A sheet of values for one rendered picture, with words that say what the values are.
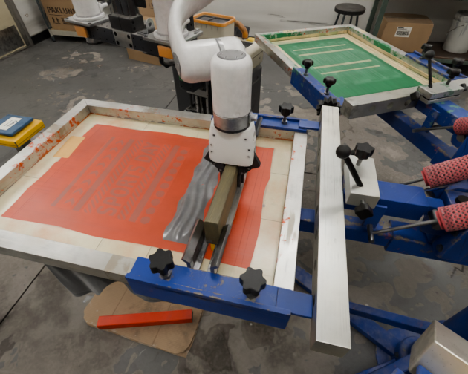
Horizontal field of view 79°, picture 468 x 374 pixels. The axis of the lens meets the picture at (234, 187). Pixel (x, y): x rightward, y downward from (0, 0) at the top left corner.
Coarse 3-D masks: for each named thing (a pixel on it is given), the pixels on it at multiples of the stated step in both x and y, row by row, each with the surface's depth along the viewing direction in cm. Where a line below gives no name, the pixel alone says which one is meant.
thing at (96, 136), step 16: (96, 128) 93; (112, 128) 93; (128, 128) 93; (80, 144) 88; (96, 144) 88; (176, 144) 88; (192, 144) 88; (208, 144) 88; (64, 160) 82; (80, 160) 82; (192, 160) 82; (176, 176) 77; (192, 176) 77; (256, 176) 77; (256, 192) 73
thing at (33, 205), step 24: (72, 168) 80; (24, 192) 73; (48, 192) 73; (168, 192) 73; (24, 216) 68; (48, 216) 68; (72, 216) 68; (96, 216) 68; (168, 216) 68; (240, 216) 68; (120, 240) 63; (144, 240) 63; (168, 240) 63; (240, 240) 63; (240, 264) 59
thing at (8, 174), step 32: (64, 128) 89; (32, 160) 80; (0, 192) 72; (288, 192) 68; (288, 224) 62; (32, 256) 57; (64, 256) 56; (96, 256) 56; (288, 256) 56; (288, 288) 52
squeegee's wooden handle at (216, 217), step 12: (228, 168) 64; (228, 180) 61; (216, 192) 59; (228, 192) 59; (216, 204) 57; (228, 204) 61; (216, 216) 54; (204, 228) 55; (216, 228) 54; (216, 240) 57
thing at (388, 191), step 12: (384, 192) 61; (396, 192) 61; (408, 192) 61; (420, 192) 61; (348, 204) 63; (384, 204) 61; (396, 204) 60; (408, 204) 59; (420, 204) 59; (396, 216) 63; (408, 216) 62; (420, 216) 61
